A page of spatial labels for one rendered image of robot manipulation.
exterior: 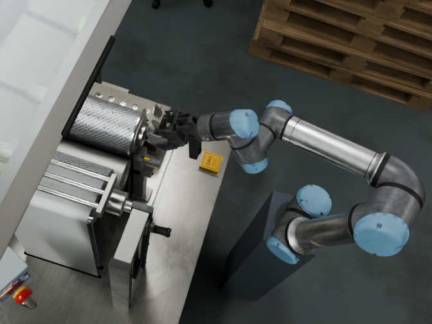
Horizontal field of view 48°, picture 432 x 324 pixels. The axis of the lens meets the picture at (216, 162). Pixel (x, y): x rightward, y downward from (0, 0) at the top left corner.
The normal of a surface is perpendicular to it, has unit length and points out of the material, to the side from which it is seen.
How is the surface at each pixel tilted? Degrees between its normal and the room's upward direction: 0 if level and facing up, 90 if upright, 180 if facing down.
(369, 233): 83
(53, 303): 0
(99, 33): 50
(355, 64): 90
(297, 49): 0
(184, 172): 0
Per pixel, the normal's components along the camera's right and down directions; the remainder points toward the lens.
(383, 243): -0.48, 0.67
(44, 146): 0.83, -0.04
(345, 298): 0.16, -0.44
